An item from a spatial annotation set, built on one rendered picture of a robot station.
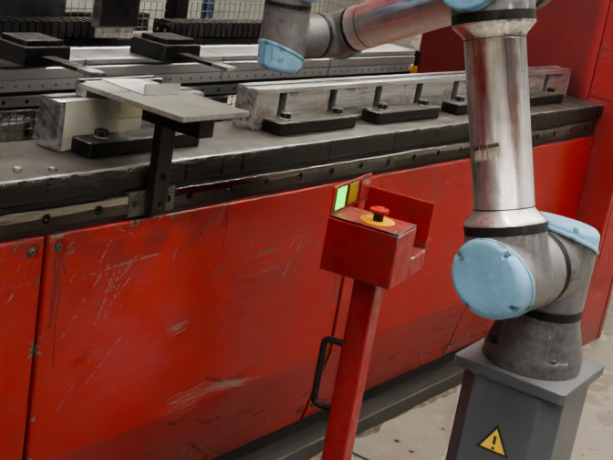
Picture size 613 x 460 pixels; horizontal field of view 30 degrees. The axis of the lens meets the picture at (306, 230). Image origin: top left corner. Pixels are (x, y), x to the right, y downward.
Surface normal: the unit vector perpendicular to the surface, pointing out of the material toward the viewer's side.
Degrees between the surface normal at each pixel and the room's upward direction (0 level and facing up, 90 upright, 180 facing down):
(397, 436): 0
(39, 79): 90
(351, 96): 90
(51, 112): 90
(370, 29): 110
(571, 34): 90
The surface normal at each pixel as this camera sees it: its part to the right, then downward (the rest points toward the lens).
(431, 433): 0.16, -0.94
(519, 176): 0.36, 0.07
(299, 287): 0.79, 0.29
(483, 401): -0.55, 0.15
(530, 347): -0.25, -0.07
